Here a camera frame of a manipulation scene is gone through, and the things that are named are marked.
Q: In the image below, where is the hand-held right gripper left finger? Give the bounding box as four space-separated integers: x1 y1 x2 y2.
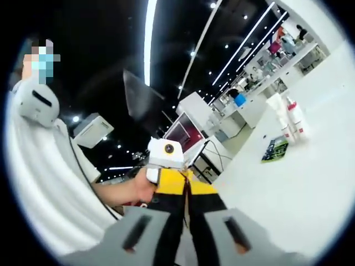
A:
104 168 190 266

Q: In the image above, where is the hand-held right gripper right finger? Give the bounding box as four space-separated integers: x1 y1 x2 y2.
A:
187 171 278 266

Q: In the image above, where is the white skincare tube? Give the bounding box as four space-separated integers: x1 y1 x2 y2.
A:
266 93 291 139

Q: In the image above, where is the red-collared white skincare bottle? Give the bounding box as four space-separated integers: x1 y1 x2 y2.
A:
285 96 310 141

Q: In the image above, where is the red-screen monitor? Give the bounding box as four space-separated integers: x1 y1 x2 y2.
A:
163 112 207 156

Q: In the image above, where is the white monitor stand table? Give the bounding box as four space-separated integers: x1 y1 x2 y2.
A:
188 138 234 183

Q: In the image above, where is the dark ceiling panel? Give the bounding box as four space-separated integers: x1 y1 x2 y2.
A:
123 69 164 122

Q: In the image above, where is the white ceiling unit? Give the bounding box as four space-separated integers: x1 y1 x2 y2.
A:
73 112 114 149

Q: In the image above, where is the green black packet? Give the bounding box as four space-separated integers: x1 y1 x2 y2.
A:
260 138 290 164

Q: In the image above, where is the curved ceiling light strip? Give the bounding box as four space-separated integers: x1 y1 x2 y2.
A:
144 0 159 86

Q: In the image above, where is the long white counter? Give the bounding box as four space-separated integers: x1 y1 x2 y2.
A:
210 41 325 131

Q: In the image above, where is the person's head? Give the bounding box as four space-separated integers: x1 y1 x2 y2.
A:
21 35 62 85

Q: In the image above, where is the black cable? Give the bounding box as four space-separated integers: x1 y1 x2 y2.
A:
65 130 95 186

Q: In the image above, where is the red wall screen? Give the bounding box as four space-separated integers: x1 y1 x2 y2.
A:
268 41 282 55

